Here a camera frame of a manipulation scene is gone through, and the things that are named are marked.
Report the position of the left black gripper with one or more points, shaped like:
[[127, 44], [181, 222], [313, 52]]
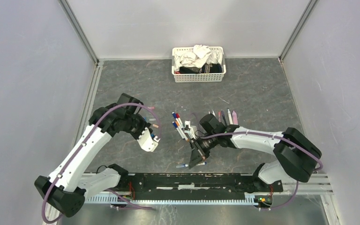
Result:
[[145, 124]]

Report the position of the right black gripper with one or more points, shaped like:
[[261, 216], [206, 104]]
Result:
[[196, 156]]

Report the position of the thin purple pen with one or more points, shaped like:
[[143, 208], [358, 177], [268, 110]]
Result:
[[219, 116]]

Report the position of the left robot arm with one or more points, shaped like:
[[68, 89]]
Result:
[[63, 188]]

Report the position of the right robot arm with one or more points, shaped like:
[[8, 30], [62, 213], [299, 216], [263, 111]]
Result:
[[296, 156]]

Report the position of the orange tip white marker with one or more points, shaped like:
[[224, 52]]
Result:
[[182, 134]]

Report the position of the white plastic basket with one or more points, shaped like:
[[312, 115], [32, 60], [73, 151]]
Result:
[[193, 78]]

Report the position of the black printed cloth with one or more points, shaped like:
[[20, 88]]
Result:
[[205, 69]]

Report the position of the white crumpled cloth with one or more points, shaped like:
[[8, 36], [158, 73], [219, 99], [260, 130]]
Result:
[[196, 56]]

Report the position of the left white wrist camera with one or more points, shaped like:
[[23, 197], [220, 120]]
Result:
[[148, 141]]

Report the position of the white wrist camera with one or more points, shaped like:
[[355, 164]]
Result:
[[148, 141], [189, 129]]

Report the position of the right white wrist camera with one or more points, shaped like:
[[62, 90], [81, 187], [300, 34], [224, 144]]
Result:
[[189, 129]]

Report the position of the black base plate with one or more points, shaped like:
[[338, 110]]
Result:
[[194, 186]]

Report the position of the white cable duct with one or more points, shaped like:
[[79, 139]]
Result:
[[110, 198]]

